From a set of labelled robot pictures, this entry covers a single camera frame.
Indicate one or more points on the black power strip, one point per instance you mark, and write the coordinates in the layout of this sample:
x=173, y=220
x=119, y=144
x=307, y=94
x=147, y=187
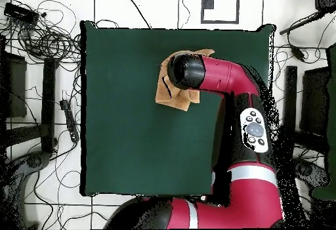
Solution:
x=69, y=121

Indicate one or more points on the dark green hanging cloth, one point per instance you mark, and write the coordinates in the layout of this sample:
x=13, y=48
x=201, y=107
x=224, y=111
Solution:
x=332, y=109

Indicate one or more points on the dark flat panel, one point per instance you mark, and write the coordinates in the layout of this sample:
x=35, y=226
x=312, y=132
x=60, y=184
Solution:
x=315, y=101
x=17, y=88

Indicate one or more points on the tan terry towel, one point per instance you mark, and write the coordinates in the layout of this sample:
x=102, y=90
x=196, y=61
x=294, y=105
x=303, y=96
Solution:
x=181, y=100

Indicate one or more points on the black hub box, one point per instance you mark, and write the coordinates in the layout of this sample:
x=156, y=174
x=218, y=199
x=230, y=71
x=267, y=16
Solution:
x=19, y=13

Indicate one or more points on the black rod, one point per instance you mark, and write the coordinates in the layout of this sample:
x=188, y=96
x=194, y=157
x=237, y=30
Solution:
x=302, y=23

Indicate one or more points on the dark green table cloth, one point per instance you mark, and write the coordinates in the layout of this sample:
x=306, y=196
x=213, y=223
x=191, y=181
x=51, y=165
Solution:
x=126, y=82

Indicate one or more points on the black stand bar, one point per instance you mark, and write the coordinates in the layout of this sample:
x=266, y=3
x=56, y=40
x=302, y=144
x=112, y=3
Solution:
x=290, y=96
x=48, y=103

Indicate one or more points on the black power adapter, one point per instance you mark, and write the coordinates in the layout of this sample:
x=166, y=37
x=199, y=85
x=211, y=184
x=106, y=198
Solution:
x=298, y=53

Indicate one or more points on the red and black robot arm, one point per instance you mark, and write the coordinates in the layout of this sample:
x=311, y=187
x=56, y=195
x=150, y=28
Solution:
x=223, y=77

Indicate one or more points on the black device box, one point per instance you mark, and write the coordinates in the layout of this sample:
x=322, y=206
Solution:
x=325, y=0

